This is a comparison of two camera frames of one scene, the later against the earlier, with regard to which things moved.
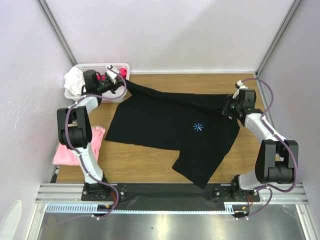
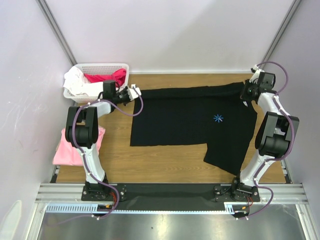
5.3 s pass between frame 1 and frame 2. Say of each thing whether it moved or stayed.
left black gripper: moved
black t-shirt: moved
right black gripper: moved
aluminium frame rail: stayed
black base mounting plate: stayed
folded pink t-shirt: stayed
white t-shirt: stayed
